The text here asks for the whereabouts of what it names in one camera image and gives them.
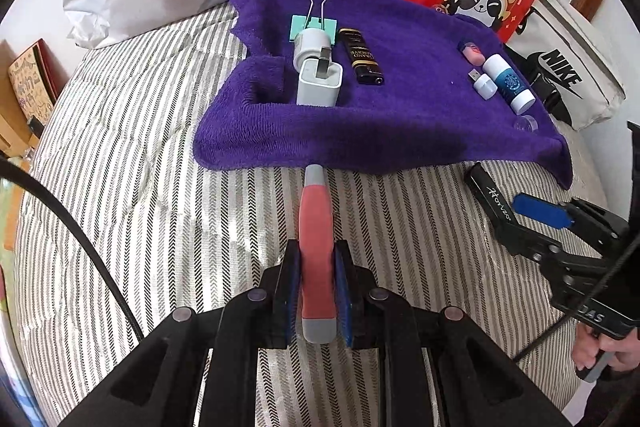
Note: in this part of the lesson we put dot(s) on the white usb drive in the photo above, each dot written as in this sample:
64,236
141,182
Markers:
484,85

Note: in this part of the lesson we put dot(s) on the green binder clip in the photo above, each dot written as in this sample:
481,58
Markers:
305,24

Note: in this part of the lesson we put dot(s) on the person's right hand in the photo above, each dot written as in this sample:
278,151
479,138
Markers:
620,352

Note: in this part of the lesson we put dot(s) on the pink utility knife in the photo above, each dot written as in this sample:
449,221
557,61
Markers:
316,247

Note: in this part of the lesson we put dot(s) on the white round plug adapter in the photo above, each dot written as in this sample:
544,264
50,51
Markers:
310,46

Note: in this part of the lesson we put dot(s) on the purple towel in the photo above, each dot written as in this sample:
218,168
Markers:
400,122

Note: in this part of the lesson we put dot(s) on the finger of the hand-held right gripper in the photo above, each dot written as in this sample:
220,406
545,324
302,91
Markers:
495,202
542,213

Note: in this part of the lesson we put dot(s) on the pink eraser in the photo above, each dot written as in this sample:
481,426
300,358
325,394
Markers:
472,53

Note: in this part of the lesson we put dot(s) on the black and gold lighter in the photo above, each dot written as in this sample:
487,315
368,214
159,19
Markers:
361,54

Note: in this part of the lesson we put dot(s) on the wooden furniture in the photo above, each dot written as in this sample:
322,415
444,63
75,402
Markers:
12,127

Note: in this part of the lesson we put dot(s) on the striped bed quilt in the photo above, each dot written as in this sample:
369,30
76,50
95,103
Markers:
150,167

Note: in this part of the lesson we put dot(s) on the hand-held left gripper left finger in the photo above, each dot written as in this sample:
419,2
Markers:
292,292

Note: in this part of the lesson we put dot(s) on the white square charger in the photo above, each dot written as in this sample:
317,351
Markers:
320,84

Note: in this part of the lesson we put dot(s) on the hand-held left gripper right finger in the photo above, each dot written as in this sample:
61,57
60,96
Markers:
344,297

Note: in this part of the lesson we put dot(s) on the clear plastic cap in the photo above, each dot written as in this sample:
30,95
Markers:
526,125

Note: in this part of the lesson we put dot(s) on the blue and white glue stick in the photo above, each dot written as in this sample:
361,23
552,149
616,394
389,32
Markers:
507,82

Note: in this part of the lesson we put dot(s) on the brown patterned book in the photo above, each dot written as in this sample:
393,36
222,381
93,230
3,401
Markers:
32,74

